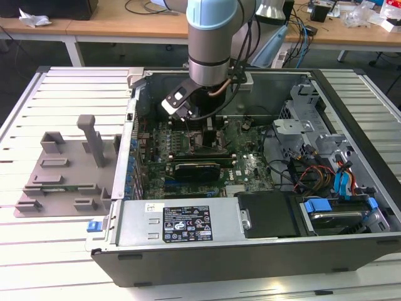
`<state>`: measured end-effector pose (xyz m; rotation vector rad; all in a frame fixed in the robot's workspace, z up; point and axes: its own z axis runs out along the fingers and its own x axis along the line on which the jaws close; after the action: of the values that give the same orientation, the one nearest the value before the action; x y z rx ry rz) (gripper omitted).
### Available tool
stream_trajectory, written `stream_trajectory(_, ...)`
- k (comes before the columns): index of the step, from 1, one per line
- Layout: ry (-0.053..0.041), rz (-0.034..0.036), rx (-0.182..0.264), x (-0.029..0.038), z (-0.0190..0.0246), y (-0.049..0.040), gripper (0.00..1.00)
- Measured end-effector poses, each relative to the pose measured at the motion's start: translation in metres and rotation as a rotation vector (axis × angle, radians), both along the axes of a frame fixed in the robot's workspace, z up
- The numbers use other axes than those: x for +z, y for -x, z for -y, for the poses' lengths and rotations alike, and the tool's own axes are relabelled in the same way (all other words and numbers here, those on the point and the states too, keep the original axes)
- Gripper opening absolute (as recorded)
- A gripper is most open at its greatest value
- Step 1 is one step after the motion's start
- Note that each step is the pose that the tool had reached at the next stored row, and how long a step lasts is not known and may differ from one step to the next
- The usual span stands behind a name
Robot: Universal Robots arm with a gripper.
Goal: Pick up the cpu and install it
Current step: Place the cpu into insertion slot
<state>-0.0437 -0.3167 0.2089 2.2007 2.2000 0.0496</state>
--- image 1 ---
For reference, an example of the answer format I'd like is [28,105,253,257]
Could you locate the black graphics card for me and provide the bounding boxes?
[173,161,222,182]

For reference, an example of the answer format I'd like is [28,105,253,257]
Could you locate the white black small box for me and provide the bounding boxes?
[381,17,401,33]

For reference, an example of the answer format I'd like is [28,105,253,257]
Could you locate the grey printed parts rack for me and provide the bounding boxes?
[12,114,123,219]

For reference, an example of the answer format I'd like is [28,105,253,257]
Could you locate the silver chipset heatsink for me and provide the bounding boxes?
[224,184,250,199]

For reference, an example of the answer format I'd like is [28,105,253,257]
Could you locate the red white packet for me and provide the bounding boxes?
[380,0,401,19]

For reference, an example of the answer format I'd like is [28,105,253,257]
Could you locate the green motherboard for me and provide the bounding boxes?
[134,116,278,200]

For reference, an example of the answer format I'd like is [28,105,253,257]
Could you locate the grey metal drive cage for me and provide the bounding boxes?
[271,82,357,164]

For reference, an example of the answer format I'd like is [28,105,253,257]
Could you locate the white black wrist camera box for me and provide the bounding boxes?
[161,82,201,122]

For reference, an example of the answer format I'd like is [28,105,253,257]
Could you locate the blue disk carrier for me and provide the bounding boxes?
[300,196,378,236]

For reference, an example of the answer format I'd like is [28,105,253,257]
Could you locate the silver hard disk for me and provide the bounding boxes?
[308,210,366,236]

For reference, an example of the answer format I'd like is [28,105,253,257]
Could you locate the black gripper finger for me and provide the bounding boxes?
[203,117,216,148]

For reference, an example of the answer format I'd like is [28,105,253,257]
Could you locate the open black grey PC case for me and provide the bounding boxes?
[85,67,401,288]

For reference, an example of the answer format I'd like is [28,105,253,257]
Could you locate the grey power supply with label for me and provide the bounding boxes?
[115,199,248,249]

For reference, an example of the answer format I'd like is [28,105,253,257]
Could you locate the crumpled white paper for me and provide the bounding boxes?
[18,8,53,28]

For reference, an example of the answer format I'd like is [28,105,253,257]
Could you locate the black RAM slot bank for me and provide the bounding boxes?
[168,151,235,167]
[169,115,228,132]

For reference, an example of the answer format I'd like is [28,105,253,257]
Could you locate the white power strip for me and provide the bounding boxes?
[269,50,288,69]

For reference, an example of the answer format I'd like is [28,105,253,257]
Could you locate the small black open box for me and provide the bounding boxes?
[310,3,330,23]

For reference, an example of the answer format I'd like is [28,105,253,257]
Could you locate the clear plastic bags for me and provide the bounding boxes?
[343,4,382,28]

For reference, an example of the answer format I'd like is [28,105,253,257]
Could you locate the CPU socket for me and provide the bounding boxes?
[187,129,227,155]

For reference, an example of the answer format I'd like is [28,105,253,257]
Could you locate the large black box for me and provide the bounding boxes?
[0,0,98,20]

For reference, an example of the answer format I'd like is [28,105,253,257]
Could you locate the red yellow power wire bundle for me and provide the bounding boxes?
[296,165,336,193]

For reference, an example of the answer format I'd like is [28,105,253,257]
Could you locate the green RAM stick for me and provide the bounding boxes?
[39,186,95,193]

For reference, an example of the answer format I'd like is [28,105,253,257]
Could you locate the short wooden desk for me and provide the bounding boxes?
[0,17,70,41]

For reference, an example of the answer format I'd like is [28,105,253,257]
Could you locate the blue data wire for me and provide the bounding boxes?
[332,159,354,201]

